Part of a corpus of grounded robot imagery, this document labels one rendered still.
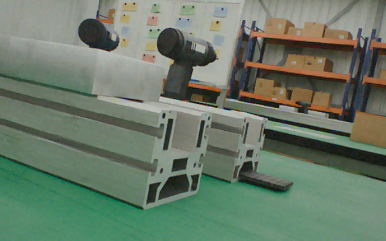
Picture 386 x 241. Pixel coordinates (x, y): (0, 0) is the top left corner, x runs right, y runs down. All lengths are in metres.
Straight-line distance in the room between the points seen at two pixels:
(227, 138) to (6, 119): 0.26
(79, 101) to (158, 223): 0.14
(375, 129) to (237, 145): 1.85
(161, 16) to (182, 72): 3.24
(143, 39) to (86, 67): 3.76
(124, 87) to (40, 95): 0.08
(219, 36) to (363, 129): 1.75
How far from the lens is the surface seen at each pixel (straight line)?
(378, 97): 10.86
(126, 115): 0.34
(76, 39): 9.23
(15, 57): 0.44
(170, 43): 0.78
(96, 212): 0.32
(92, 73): 0.36
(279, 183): 0.52
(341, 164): 1.83
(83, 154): 0.37
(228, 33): 3.59
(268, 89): 10.68
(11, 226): 0.28
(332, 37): 10.33
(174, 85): 0.80
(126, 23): 4.32
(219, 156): 0.51
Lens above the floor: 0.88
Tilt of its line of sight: 5 degrees down
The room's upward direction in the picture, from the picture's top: 11 degrees clockwise
